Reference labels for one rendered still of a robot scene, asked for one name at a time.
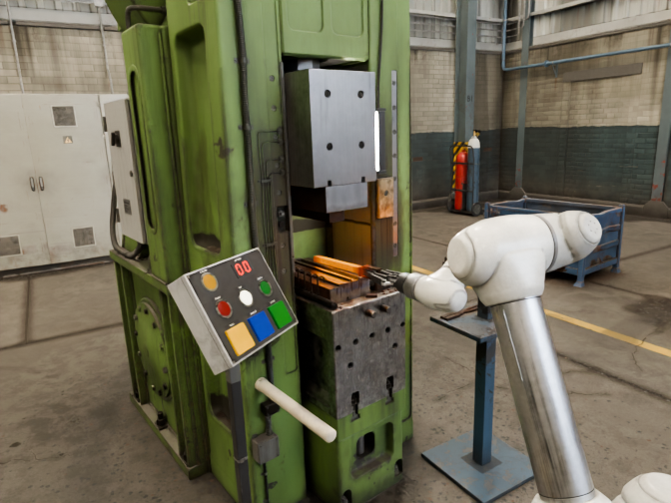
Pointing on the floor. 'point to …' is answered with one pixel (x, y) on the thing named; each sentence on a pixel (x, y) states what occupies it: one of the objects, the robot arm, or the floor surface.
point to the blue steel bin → (610, 245)
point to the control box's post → (238, 433)
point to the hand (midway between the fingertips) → (371, 272)
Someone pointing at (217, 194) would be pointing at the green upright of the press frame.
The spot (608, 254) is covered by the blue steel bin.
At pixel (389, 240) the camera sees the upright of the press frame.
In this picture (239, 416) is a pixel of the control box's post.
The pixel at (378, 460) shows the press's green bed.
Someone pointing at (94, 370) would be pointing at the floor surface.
